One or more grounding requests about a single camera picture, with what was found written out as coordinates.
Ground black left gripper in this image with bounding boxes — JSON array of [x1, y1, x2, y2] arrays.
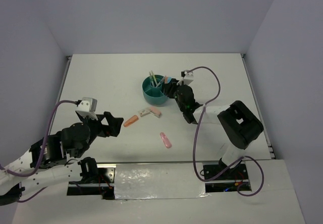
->
[[75, 111, 125, 158]]

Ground yellow gel pen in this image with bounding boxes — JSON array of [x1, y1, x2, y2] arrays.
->
[[151, 71, 157, 87]]

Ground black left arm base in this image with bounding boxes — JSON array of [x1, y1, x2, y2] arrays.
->
[[66, 157, 116, 200]]

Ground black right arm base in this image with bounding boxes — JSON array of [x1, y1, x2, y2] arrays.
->
[[199, 162, 251, 193]]

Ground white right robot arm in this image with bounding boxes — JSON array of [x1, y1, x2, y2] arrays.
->
[[164, 79, 264, 179]]

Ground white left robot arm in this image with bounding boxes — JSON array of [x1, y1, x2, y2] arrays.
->
[[1, 111, 124, 206]]

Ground teal round divided organizer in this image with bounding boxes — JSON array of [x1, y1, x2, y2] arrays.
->
[[142, 75, 169, 105]]

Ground orange capsule correction tape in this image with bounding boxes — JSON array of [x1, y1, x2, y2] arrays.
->
[[123, 115, 139, 127]]

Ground white staple box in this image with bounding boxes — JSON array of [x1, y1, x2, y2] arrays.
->
[[138, 107, 150, 117]]

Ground pink capsule correction tape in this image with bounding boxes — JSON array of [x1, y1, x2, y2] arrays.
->
[[160, 132, 172, 148]]

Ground silver foil tape sheet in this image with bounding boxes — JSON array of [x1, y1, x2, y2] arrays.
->
[[114, 163, 207, 200]]

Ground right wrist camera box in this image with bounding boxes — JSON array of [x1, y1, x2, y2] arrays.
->
[[177, 70, 194, 85]]

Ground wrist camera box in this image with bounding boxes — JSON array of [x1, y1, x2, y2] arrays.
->
[[177, 70, 194, 85], [75, 97, 98, 121]]

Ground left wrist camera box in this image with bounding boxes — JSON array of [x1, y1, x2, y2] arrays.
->
[[75, 97, 98, 121]]

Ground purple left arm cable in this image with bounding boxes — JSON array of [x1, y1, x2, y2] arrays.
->
[[0, 99, 81, 203]]

